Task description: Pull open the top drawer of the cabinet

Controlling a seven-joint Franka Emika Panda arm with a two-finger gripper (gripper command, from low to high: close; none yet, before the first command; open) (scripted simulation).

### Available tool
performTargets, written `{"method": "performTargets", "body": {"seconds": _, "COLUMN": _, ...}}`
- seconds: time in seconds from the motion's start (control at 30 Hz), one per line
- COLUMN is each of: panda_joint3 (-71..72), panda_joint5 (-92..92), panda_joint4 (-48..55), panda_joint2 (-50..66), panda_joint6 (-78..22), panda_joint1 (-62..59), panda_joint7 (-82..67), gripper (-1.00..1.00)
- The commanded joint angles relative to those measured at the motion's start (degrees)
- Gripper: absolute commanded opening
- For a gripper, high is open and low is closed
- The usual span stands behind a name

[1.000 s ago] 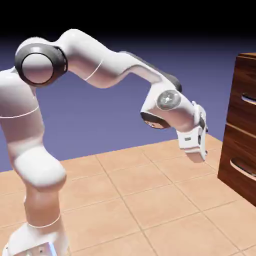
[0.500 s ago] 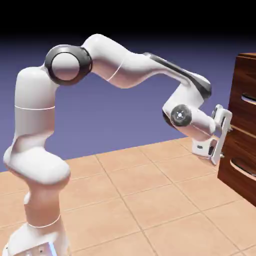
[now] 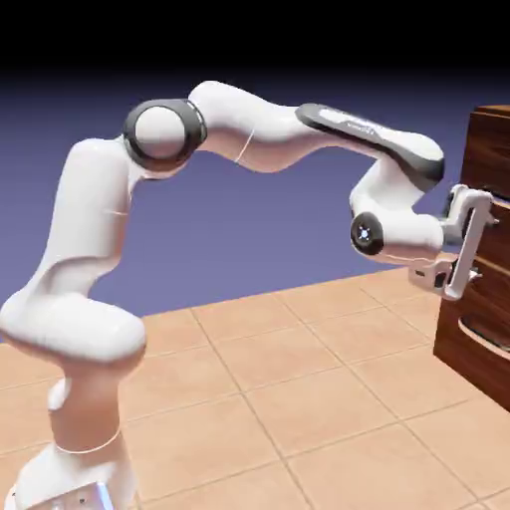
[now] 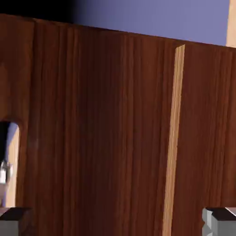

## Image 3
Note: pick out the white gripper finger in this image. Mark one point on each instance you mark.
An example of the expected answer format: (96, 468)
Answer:
(474, 275)
(495, 220)

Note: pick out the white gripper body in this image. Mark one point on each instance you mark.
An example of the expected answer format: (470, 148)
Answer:
(473, 233)

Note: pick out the large dark wood drawer front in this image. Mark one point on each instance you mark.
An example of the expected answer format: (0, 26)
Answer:
(474, 303)

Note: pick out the dark wood cabinet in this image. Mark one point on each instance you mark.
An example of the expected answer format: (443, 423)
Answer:
(490, 155)

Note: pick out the small dark wood drawer front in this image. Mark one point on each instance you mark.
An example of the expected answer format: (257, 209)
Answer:
(499, 243)

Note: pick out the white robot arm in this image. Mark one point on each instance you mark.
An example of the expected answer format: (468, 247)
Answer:
(91, 223)

